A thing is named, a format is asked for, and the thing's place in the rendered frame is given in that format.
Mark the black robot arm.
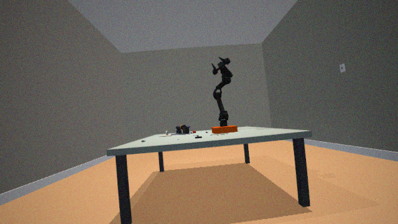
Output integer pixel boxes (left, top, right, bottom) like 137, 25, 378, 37
213, 70, 233, 127

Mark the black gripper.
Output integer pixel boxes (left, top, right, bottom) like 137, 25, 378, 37
212, 57, 231, 75

